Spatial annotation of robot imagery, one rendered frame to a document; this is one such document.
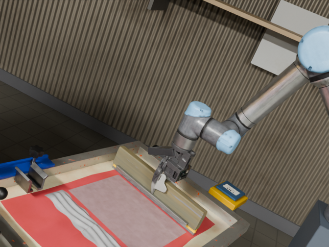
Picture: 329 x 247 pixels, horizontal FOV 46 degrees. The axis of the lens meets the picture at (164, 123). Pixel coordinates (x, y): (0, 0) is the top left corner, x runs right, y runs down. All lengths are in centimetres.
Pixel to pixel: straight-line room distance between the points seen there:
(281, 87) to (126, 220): 64
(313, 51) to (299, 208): 265
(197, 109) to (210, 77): 215
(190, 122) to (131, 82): 240
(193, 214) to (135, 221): 19
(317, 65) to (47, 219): 84
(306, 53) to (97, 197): 78
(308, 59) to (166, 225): 69
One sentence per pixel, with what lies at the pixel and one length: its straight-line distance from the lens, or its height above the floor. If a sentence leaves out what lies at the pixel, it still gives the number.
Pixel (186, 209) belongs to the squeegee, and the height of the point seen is 102.
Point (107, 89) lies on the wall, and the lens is 371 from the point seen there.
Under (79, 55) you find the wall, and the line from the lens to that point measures 381.
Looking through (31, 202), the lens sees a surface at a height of 95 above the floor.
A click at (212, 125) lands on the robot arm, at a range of 121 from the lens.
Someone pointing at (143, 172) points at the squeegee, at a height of 103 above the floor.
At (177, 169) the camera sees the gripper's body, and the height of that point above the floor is 114.
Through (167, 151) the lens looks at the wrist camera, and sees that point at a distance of 131.
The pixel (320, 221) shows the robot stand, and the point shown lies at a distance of 130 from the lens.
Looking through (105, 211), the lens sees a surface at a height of 95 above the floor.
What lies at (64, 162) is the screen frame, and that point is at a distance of 138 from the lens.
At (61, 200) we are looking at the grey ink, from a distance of 127.
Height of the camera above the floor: 172
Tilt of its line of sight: 22 degrees down
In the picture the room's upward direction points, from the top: 23 degrees clockwise
